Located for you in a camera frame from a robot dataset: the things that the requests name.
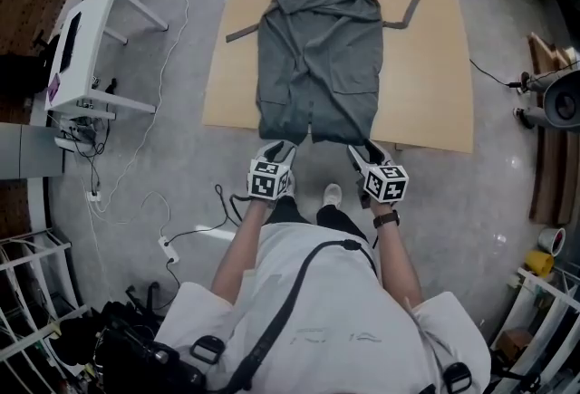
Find looped white cable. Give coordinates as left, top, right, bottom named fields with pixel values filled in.
left=90, top=190, right=172, bottom=239

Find person's white shoe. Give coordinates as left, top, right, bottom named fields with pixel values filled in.
left=323, top=182, right=343, bottom=208

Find black floor cable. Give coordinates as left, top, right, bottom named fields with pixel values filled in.
left=165, top=219, right=239, bottom=248

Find white desk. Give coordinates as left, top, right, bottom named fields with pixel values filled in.
left=43, top=0, right=169, bottom=115

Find wooden planks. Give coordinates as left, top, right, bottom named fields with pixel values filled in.
left=525, top=32, right=580, bottom=225

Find white bucket with red inside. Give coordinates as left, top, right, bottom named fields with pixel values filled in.
left=537, top=226, right=567, bottom=256

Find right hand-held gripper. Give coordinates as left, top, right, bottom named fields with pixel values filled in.
left=346, top=139, right=410, bottom=210

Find black camera rig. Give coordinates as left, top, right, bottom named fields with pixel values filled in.
left=94, top=301, right=208, bottom=394

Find black wristwatch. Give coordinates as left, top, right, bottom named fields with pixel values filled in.
left=372, top=209, right=401, bottom=229

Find grey pod with round opening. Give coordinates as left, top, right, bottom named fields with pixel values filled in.
left=542, top=69, right=580, bottom=133

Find person's white shirt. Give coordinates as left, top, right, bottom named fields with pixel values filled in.
left=153, top=222, right=493, bottom=394

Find black strap buckle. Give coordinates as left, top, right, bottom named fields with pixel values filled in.
left=188, top=335, right=227, bottom=364
left=442, top=362, right=473, bottom=394

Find grey partition panel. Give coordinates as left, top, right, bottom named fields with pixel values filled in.
left=0, top=122, right=64, bottom=179

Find person's black trousers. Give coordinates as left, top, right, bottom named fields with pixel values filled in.
left=271, top=197, right=368, bottom=244

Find yellow cup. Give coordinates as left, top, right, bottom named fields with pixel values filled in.
left=525, top=250, right=556, bottom=279

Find grey robe garment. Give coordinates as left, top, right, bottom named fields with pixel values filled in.
left=225, top=0, right=422, bottom=147

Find purple card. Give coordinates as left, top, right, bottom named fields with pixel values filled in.
left=45, top=72, right=63, bottom=102

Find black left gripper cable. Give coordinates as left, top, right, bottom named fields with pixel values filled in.
left=214, top=183, right=255, bottom=228

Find black padded office chair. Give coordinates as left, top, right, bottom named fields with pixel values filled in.
left=0, top=32, right=60, bottom=94

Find black shoulder strap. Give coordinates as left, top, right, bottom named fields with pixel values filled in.
left=237, top=239, right=378, bottom=389

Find white shelf rack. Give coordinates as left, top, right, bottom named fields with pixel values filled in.
left=488, top=267, right=580, bottom=394
left=0, top=228, right=90, bottom=394

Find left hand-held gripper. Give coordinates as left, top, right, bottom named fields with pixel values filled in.
left=246, top=140, right=298, bottom=202

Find person's left forearm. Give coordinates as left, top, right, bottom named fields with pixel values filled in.
left=210, top=199, right=277, bottom=307

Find person's right forearm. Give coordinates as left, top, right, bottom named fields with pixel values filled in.
left=371, top=201, right=425, bottom=310

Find black power adapter with cable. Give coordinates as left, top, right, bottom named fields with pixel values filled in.
left=469, top=58, right=523, bottom=89

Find black keyboard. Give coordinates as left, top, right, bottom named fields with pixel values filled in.
left=59, top=12, right=82, bottom=71

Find white round device with cables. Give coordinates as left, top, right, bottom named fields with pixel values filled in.
left=53, top=113, right=103, bottom=153

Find long white cable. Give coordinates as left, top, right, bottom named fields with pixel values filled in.
left=97, top=0, right=194, bottom=212

